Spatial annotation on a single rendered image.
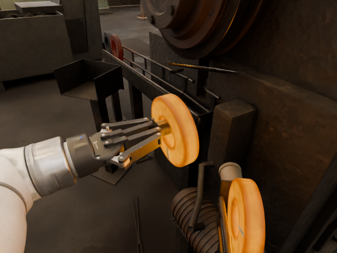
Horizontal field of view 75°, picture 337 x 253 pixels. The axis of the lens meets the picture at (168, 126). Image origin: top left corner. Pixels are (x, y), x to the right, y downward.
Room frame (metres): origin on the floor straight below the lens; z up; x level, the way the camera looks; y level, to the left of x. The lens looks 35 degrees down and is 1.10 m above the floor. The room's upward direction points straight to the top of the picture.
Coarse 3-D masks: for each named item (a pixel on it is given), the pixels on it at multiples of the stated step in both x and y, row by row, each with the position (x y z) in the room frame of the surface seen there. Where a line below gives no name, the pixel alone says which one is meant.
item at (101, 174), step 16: (80, 64) 1.19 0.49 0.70; (96, 64) 1.18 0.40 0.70; (112, 64) 1.13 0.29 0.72; (64, 80) 1.08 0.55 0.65; (80, 80) 1.17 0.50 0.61; (96, 80) 0.94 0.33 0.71; (112, 80) 1.03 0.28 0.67; (80, 96) 0.99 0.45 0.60; (96, 96) 0.98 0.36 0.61; (96, 112) 1.04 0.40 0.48; (96, 128) 1.05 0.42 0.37; (96, 176) 1.00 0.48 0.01; (112, 176) 1.00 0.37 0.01
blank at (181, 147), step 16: (160, 96) 0.40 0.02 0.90; (176, 96) 0.39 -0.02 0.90; (160, 112) 0.39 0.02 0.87; (176, 112) 0.34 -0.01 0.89; (176, 128) 0.33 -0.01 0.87; (192, 128) 0.33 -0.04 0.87; (176, 144) 0.34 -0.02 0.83; (192, 144) 0.31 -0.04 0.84; (176, 160) 0.34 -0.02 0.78; (192, 160) 0.32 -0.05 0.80
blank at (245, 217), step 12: (240, 180) 0.29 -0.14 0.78; (252, 180) 0.29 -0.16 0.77; (240, 192) 0.26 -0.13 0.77; (252, 192) 0.25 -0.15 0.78; (228, 204) 0.31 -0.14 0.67; (240, 204) 0.24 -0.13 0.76; (252, 204) 0.23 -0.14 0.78; (228, 216) 0.29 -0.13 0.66; (240, 216) 0.23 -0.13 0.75; (252, 216) 0.21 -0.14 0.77; (264, 216) 0.21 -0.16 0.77; (240, 228) 0.21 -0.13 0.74; (252, 228) 0.20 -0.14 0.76; (264, 228) 0.20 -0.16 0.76; (240, 240) 0.20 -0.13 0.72; (252, 240) 0.19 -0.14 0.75; (264, 240) 0.19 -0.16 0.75; (240, 252) 0.19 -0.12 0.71; (252, 252) 0.18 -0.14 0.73
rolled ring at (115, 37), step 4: (112, 36) 1.52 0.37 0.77; (116, 36) 1.51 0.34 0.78; (112, 40) 1.55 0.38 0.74; (116, 40) 1.47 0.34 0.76; (112, 44) 1.58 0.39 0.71; (116, 44) 1.46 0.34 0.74; (120, 44) 1.46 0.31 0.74; (112, 48) 1.58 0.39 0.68; (120, 48) 1.45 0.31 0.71; (112, 52) 1.58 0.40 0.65; (116, 52) 1.58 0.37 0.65; (120, 52) 1.45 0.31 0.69; (116, 56) 1.55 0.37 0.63; (120, 56) 1.45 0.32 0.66
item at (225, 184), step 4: (224, 180) 0.34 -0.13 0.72; (228, 180) 0.34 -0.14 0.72; (224, 184) 0.33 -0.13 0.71; (228, 184) 0.33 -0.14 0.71; (220, 188) 0.33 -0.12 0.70; (224, 188) 0.33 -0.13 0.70; (228, 188) 0.33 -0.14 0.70; (220, 192) 0.33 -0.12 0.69; (224, 192) 0.33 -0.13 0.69; (228, 192) 0.33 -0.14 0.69; (224, 196) 0.33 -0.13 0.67; (228, 196) 0.33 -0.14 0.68; (216, 212) 0.32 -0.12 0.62
